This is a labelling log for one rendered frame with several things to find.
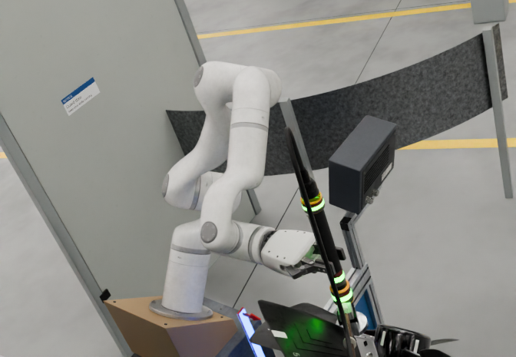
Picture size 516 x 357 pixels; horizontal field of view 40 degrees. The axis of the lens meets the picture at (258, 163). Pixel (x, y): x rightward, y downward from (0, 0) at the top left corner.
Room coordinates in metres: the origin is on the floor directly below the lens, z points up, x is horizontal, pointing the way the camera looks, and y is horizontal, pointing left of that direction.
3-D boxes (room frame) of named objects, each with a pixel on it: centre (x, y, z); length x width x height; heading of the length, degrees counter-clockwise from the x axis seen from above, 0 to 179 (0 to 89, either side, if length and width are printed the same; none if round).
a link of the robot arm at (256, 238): (1.23, 0.04, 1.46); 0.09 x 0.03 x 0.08; 135
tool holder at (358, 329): (1.10, -0.07, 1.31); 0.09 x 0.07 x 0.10; 170
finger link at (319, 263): (1.10, -0.04, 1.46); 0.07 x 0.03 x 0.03; 45
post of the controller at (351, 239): (1.74, -0.20, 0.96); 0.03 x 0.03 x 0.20; 45
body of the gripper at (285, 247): (1.19, 0.00, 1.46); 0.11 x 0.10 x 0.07; 45
